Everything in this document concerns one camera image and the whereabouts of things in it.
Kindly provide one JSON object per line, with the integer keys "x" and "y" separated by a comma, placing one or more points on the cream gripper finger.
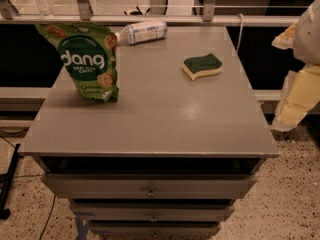
{"x": 286, "y": 39}
{"x": 300, "y": 94}

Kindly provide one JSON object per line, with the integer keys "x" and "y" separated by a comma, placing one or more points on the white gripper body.
{"x": 308, "y": 37}

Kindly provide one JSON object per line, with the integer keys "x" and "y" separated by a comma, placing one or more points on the green Dang rice chip bag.
{"x": 88, "y": 52}

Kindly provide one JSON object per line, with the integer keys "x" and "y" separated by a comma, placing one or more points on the green and yellow sponge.
{"x": 202, "y": 66}

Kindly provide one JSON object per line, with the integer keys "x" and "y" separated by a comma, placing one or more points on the grey drawer cabinet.
{"x": 163, "y": 123}

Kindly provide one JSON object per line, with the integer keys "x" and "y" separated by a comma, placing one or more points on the clear plastic bottle lying down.
{"x": 142, "y": 32}

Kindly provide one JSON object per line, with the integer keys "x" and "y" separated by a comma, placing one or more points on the bottom grey drawer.
{"x": 153, "y": 229}

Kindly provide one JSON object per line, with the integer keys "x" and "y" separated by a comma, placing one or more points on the grey drawer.
{"x": 153, "y": 229}
{"x": 85, "y": 186}
{"x": 153, "y": 212}

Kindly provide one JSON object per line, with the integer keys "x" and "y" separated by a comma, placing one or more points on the middle grey drawer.
{"x": 153, "y": 212}

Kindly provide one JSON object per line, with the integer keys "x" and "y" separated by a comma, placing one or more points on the top grey drawer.
{"x": 85, "y": 186}

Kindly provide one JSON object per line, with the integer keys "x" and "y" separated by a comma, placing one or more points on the black stand leg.
{"x": 6, "y": 180}

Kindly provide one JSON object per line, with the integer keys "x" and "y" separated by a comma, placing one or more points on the metal window rail frame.
{"x": 175, "y": 12}

